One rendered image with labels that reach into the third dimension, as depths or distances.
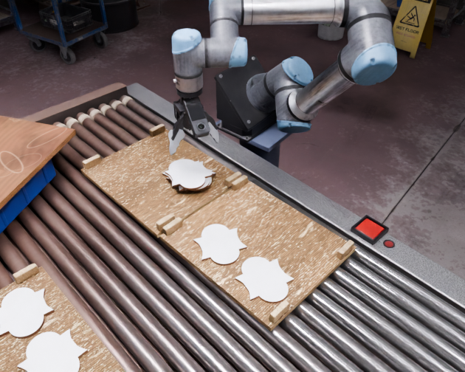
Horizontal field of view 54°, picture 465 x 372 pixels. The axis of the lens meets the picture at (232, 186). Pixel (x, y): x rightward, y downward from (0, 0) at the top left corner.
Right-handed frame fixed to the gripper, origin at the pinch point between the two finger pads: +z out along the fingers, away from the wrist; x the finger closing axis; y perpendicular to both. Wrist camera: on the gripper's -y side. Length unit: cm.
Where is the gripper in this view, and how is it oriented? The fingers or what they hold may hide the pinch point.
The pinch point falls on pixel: (195, 150)
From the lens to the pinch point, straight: 137.0
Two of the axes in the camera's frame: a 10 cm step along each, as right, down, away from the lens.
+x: -9.1, 2.6, -3.1
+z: 0.0, 7.6, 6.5
